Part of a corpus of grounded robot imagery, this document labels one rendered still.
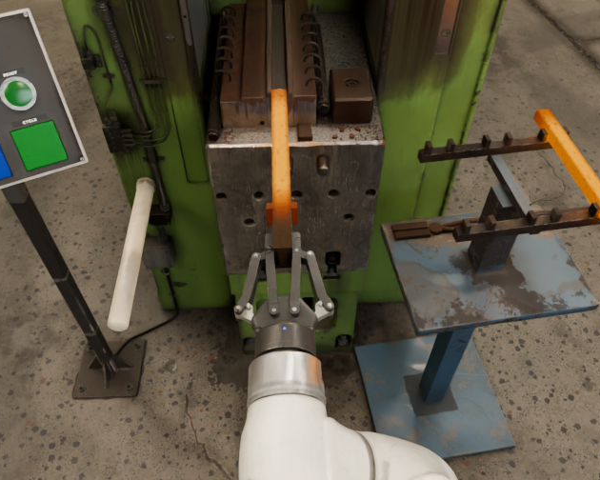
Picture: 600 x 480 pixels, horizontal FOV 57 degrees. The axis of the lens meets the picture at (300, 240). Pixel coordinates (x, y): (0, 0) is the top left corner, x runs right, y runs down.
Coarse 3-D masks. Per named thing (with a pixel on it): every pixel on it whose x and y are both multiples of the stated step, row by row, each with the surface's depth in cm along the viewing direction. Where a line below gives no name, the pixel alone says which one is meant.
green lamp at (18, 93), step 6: (12, 84) 97; (18, 84) 98; (24, 84) 98; (6, 90) 97; (12, 90) 98; (18, 90) 98; (24, 90) 98; (30, 90) 99; (6, 96) 97; (12, 96) 98; (18, 96) 98; (24, 96) 98; (30, 96) 99; (12, 102) 98; (18, 102) 98; (24, 102) 99
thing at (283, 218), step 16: (272, 96) 101; (272, 112) 98; (272, 128) 95; (272, 144) 92; (288, 144) 92; (272, 160) 89; (288, 160) 89; (272, 176) 87; (288, 176) 87; (272, 192) 84; (288, 192) 84; (272, 208) 81; (288, 208) 81; (288, 224) 79; (288, 240) 77
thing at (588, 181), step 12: (540, 120) 115; (552, 120) 113; (552, 132) 111; (564, 132) 111; (552, 144) 111; (564, 144) 109; (564, 156) 108; (576, 156) 106; (576, 168) 104; (588, 168) 104; (576, 180) 104; (588, 180) 102; (588, 192) 101
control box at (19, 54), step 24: (0, 24) 95; (24, 24) 96; (0, 48) 95; (24, 48) 97; (0, 72) 96; (24, 72) 98; (48, 72) 99; (0, 96) 97; (48, 96) 100; (0, 120) 98; (24, 120) 100; (48, 120) 101; (72, 120) 103; (0, 144) 99; (72, 144) 104; (24, 168) 102; (48, 168) 103
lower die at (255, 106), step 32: (256, 0) 141; (288, 0) 139; (256, 32) 131; (288, 32) 129; (224, 64) 124; (256, 64) 122; (288, 64) 120; (224, 96) 116; (256, 96) 114; (288, 96) 114
